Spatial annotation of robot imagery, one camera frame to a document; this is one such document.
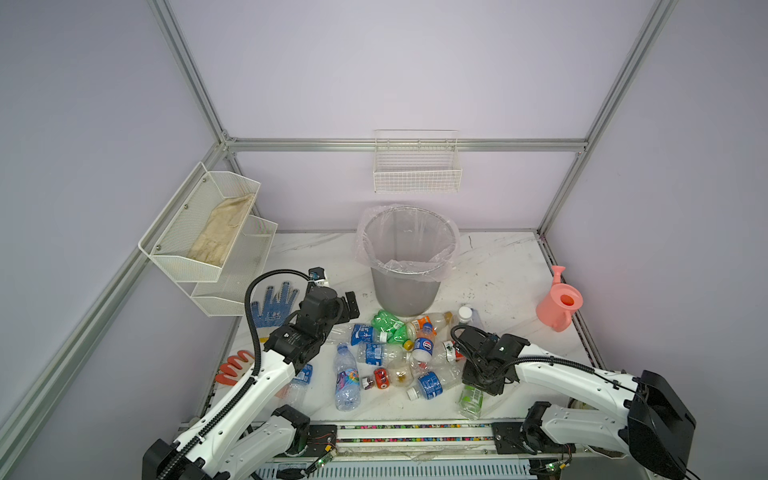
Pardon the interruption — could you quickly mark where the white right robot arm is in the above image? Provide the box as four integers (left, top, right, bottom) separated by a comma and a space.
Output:
450, 325, 696, 479

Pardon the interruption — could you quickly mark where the white mesh upper shelf tray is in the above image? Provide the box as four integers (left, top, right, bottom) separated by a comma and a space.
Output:
138, 164, 261, 283

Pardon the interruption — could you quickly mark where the pink plastic watering can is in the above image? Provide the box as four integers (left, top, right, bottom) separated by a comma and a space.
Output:
535, 265, 584, 332

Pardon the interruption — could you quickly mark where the colourful label water bottle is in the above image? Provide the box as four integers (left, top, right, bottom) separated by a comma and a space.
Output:
334, 343, 362, 411

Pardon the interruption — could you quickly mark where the grey mesh waste bin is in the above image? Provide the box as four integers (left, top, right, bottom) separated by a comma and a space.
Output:
353, 204, 460, 317

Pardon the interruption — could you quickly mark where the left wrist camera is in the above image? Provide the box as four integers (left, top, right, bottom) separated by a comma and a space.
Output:
308, 267, 329, 287

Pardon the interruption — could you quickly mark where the green crushed plastic bottle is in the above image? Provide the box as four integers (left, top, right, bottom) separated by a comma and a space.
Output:
371, 310, 409, 345

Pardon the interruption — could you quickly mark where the aluminium frame corner post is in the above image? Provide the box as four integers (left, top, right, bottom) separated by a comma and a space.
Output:
147, 0, 242, 174
537, 0, 678, 237

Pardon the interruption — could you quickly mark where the aluminium frame corner post right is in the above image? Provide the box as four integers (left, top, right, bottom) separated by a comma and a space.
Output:
537, 0, 678, 237

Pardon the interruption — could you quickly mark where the white wire wall basket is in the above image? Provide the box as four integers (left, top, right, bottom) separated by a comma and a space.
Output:
373, 129, 463, 194

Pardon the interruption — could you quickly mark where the aluminium frame corner post left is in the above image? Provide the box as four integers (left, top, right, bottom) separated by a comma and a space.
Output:
147, 0, 242, 174

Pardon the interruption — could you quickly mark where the white mesh lower shelf tray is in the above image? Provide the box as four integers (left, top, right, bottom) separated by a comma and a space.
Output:
191, 215, 278, 317

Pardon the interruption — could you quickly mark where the orange label plastic bottle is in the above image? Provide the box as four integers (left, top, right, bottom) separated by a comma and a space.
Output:
407, 311, 454, 340

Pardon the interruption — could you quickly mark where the white mesh shelf tray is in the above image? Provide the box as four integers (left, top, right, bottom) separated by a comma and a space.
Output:
138, 164, 261, 283
191, 215, 278, 317

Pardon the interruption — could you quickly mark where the blue label bottle middle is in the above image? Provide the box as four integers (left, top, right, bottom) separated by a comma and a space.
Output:
357, 343, 408, 368

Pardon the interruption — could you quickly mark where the red label clear bottle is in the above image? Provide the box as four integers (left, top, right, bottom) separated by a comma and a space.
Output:
433, 340, 465, 365

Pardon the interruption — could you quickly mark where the blue knitted work glove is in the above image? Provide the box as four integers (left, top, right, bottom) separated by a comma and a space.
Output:
250, 281, 299, 328

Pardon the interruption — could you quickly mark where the blue label bottle front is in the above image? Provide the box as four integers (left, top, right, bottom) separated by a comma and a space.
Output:
406, 365, 462, 401

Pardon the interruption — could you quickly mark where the pepsi label plastic bottle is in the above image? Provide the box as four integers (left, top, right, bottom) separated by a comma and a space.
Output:
411, 336, 434, 364

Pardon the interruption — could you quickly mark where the red cap round bottle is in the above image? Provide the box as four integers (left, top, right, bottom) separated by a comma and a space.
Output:
361, 367, 413, 390

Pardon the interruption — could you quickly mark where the white cap clear bottle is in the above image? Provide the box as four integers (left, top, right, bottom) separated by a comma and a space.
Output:
458, 305, 485, 330

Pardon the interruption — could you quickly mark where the metal base rail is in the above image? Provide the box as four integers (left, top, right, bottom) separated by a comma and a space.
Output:
250, 421, 577, 479

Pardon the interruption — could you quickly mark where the green label plastic bottle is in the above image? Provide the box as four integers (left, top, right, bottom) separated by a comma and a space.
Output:
458, 385, 484, 420

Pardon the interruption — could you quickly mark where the beige cloth glove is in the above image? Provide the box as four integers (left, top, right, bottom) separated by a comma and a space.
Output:
188, 194, 256, 267

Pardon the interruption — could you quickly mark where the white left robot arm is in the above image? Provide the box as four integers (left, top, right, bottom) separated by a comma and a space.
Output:
141, 285, 360, 479

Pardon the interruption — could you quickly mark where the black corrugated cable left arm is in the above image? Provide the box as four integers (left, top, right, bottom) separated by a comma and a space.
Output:
157, 268, 313, 480

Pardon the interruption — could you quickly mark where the aluminium frame horizontal bar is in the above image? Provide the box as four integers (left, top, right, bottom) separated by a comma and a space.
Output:
227, 138, 588, 152

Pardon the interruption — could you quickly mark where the clear bottle blue label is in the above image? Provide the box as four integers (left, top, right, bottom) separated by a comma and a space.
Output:
281, 364, 313, 408

